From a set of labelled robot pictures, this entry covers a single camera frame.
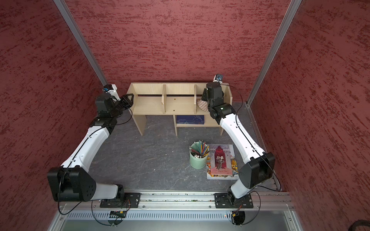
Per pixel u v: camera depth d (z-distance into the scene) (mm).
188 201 757
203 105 779
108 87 664
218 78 631
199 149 812
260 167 415
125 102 696
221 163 860
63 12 723
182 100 896
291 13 727
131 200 739
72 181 402
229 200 655
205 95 693
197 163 824
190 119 898
